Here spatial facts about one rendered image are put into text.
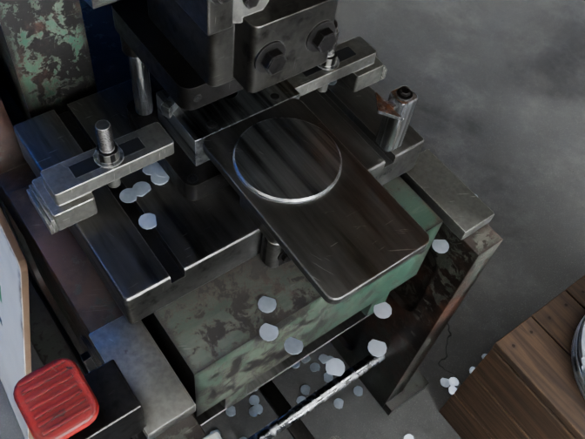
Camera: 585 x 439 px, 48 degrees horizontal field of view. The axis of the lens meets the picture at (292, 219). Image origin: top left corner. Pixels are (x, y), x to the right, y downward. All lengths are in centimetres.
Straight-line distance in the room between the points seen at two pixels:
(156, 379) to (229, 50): 36
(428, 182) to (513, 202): 92
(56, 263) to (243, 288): 24
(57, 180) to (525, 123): 155
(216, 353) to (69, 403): 20
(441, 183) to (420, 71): 118
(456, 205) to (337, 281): 32
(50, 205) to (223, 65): 26
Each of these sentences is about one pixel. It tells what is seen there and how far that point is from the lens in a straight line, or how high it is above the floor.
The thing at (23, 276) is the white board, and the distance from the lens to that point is 94.
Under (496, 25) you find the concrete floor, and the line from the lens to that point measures 238.
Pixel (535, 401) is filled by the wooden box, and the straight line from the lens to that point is 121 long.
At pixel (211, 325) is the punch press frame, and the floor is 64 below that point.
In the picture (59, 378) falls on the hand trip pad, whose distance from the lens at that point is 65.
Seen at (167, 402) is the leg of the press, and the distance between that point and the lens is 75.
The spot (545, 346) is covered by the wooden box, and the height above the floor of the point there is 35.
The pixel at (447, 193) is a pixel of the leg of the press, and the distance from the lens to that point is 95.
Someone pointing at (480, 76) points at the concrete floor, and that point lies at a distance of 216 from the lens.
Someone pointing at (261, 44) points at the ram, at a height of 95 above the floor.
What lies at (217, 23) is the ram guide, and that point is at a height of 100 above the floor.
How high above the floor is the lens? 135
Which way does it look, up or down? 55 degrees down
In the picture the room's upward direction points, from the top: 10 degrees clockwise
